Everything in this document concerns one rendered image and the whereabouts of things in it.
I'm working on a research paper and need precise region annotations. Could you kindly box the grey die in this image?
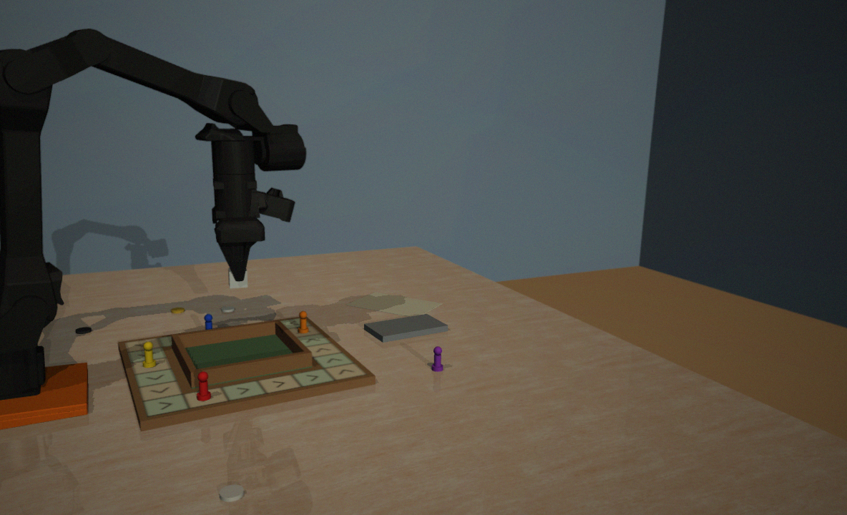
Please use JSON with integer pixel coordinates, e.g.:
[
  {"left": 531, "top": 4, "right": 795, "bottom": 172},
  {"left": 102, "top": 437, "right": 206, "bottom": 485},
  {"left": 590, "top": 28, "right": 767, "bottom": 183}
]
[{"left": 228, "top": 268, "right": 248, "bottom": 288}]

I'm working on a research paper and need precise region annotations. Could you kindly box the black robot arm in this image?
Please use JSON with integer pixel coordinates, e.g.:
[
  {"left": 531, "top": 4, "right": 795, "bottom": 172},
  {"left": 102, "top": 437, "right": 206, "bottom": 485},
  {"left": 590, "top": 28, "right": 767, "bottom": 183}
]
[{"left": 0, "top": 29, "right": 306, "bottom": 400}]

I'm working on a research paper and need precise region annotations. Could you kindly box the purple pawn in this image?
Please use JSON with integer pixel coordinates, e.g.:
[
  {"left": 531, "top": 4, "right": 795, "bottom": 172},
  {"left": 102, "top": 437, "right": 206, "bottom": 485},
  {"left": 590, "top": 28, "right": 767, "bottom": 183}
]
[{"left": 431, "top": 346, "right": 443, "bottom": 371}]

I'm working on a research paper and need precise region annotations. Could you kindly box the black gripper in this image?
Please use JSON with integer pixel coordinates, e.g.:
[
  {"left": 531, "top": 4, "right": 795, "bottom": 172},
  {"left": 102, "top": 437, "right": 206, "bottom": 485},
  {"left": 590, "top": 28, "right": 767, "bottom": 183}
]
[{"left": 212, "top": 172, "right": 265, "bottom": 281}]

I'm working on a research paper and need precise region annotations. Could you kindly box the red game pawn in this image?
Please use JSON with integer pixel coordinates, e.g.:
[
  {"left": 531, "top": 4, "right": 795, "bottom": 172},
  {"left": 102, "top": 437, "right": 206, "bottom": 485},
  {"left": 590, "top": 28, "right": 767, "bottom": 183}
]
[{"left": 197, "top": 371, "right": 211, "bottom": 401}]

